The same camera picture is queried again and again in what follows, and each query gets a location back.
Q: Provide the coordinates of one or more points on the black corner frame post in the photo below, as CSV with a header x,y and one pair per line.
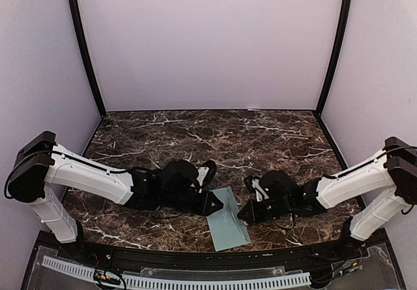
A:
x,y
334,57
85,56

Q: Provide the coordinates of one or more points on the white slotted cable duct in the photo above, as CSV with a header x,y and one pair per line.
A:
x,y
134,281

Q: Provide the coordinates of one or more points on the black right corner frame post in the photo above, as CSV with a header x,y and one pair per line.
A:
x,y
334,57

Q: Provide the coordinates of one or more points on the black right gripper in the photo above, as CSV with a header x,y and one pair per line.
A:
x,y
254,216

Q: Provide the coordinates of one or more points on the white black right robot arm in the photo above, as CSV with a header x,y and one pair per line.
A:
x,y
392,169

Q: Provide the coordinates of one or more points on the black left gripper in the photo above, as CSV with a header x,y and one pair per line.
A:
x,y
204,208

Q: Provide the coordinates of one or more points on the black left corner frame post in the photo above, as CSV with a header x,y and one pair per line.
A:
x,y
85,56

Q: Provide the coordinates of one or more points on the black front table rail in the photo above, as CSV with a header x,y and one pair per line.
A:
x,y
316,257

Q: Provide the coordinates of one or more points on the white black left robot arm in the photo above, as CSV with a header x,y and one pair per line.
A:
x,y
43,162

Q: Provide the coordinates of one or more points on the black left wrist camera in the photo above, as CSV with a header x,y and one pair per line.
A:
x,y
206,173

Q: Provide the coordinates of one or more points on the light blue paper envelope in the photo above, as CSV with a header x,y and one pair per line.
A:
x,y
226,229

